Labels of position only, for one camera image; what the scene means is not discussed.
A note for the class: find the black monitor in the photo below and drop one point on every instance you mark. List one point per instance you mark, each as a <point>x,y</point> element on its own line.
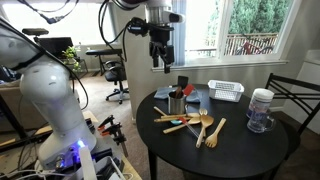
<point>55,46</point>

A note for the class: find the black camera on stand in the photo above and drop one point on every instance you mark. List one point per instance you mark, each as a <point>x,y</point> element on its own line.
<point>35,32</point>

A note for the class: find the red bicycle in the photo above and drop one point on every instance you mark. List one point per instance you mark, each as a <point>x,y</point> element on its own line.
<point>248,48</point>

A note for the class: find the black office chair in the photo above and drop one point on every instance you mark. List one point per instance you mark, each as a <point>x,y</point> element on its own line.
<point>115,75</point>

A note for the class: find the grey curtain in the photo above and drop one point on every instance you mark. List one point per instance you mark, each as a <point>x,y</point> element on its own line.
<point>179,30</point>

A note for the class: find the white cylinder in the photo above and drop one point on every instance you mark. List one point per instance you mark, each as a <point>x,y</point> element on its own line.
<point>87,163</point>

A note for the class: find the slotted wooden spatula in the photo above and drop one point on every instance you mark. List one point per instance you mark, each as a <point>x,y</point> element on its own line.
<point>213,135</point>

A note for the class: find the round black table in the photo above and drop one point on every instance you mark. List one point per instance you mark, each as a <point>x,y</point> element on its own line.
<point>240,156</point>

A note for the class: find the white plastic basket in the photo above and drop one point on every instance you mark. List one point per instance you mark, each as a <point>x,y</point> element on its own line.
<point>226,90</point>

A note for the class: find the white window frame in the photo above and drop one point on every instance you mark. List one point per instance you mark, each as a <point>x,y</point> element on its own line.
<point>224,30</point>

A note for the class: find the blue cloth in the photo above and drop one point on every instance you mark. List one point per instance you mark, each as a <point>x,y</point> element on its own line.
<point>161,93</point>

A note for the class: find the black clamp long bar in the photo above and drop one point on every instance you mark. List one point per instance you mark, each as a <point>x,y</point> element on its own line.
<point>122,143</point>

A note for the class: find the black bag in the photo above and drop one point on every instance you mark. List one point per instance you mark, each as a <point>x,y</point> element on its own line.
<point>8,74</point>

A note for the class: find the long wooden stick utensil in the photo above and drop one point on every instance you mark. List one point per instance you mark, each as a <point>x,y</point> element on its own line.
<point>166,119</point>

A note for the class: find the small black desk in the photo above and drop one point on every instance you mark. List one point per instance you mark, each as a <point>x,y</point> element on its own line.
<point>103,52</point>

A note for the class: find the wooden spoon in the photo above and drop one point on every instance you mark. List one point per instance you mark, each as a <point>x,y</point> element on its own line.
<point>180,127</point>

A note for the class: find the dark brown wooden utensil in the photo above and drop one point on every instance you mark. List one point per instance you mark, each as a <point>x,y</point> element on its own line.
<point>178,92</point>

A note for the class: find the white wipes canister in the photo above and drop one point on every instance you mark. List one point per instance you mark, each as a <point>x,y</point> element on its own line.
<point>260,101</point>

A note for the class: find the steel utensil container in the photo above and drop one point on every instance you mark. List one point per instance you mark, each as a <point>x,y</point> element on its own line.
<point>176,105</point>

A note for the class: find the black dining chair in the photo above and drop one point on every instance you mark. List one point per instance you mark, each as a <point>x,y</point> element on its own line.
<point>293,136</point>

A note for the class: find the wooden deck railing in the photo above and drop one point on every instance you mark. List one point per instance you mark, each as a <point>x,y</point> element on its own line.
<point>263,41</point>

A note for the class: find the black clamp orange tip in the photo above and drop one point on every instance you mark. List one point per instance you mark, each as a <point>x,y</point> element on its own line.
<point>111,129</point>
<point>106,121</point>

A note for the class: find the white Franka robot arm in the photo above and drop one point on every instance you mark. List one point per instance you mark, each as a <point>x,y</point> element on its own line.
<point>50,93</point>

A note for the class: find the short wooden stick utensil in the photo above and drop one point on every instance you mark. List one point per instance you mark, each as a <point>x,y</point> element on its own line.
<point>160,111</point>

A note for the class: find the green potted plant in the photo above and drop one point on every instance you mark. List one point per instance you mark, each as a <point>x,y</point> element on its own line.
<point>70,53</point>

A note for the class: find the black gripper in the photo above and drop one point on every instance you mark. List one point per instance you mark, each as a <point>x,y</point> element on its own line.
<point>161,36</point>

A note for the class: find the clear glass mug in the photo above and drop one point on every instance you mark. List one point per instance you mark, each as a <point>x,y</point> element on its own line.
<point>258,121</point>

